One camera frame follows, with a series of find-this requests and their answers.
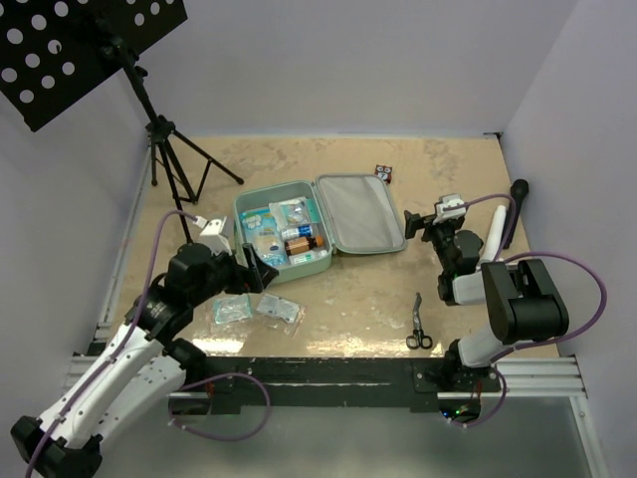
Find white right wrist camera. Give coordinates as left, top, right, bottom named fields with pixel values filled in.
left=433, top=193, right=467, bottom=224

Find white gauze pack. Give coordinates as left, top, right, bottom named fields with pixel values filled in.
left=270, top=198, right=307, bottom=223

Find brown bottle orange cap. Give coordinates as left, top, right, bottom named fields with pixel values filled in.
left=285, top=236, right=324, bottom=257

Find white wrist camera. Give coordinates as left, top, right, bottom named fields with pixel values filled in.
left=433, top=193, right=467, bottom=224
left=192, top=216, right=233, bottom=255

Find black music stand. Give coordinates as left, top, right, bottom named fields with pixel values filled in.
left=0, top=0, right=246, bottom=240

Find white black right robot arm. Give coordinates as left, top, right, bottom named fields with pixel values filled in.
left=404, top=206, right=569, bottom=391

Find black microphone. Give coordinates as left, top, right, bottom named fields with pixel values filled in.
left=502, top=178, right=530, bottom=250

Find teal clear zip bag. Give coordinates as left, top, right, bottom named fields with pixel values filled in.
left=212, top=294, right=253, bottom=325

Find mint green medicine case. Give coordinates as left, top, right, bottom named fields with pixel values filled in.
left=233, top=174, right=406, bottom=284

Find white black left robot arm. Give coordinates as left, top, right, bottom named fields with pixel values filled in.
left=11, top=243, right=279, bottom=477

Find blue cotton swab bag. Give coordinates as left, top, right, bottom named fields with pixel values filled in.
left=240, top=207, right=288, bottom=268

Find clear flat sachet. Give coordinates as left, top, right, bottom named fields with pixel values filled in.
left=256, top=294, right=305, bottom=326

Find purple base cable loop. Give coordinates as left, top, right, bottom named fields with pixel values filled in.
left=167, top=372, right=273, bottom=442

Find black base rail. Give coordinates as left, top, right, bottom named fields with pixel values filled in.
left=180, top=357, right=501, bottom=414

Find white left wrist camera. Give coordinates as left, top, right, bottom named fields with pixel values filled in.
left=192, top=216, right=233, bottom=255

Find white microphone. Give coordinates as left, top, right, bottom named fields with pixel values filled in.
left=479, top=205, right=507, bottom=265

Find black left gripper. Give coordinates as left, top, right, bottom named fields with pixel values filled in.
left=190, top=242, right=279, bottom=307

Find black handled scissors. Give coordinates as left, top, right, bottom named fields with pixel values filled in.
left=405, top=293, right=433, bottom=350

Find white plastic bottle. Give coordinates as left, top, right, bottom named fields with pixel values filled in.
left=289, top=250, right=328, bottom=265

